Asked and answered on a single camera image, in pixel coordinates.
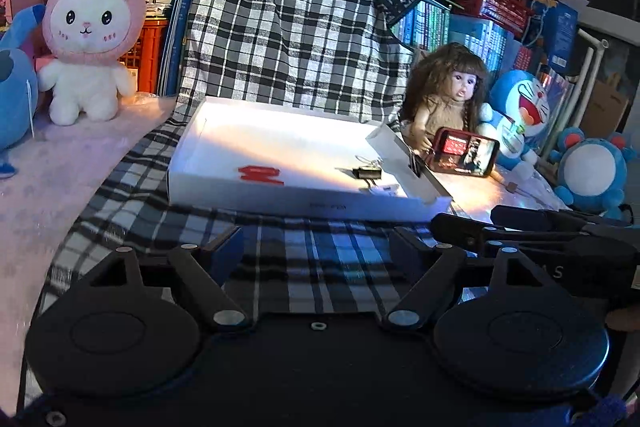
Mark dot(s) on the red hair clip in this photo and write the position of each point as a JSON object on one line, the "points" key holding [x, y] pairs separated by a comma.
{"points": [[260, 174]]}

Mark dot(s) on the red case smartphone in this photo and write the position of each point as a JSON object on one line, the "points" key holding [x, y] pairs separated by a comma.
{"points": [[462, 153]]}

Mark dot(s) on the black binder clip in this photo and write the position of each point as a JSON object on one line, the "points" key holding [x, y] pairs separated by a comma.
{"points": [[368, 170]]}

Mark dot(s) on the Doraemon plush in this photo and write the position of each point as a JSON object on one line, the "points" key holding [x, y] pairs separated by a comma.
{"points": [[516, 109]]}

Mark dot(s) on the row of blue books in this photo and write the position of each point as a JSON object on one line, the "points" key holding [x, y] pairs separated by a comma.
{"points": [[430, 25]]}

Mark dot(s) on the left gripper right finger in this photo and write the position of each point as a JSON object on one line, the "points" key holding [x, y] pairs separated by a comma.
{"points": [[431, 272]]}

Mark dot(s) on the red plastic crate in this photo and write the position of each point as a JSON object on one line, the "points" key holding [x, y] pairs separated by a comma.
{"points": [[143, 59]]}

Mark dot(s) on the blue gift box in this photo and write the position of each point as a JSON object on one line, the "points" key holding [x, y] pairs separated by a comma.
{"points": [[552, 23]]}

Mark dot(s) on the white cardboard box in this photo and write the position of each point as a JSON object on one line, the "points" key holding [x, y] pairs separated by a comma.
{"points": [[315, 153]]}

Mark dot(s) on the blue round mouse plush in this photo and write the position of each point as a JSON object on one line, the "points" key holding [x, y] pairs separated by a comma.
{"points": [[592, 172]]}

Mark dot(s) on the brown haired doll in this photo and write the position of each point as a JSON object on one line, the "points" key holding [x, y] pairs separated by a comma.
{"points": [[446, 89]]}

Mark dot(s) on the red basket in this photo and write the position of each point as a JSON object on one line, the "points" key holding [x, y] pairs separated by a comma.
{"points": [[511, 15]]}

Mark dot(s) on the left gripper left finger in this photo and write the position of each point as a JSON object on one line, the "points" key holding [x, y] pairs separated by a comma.
{"points": [[205, 269]]}

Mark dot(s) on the black white plaid cloth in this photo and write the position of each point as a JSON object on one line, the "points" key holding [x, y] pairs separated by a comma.
{"points": [[337, 57]]}

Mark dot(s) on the pink white bunny plush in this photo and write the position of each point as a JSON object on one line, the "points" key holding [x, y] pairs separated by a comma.
{"points": [[87, 39]]}

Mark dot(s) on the blue plush toy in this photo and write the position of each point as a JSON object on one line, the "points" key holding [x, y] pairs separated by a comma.
{"points": [[19, 83]]}

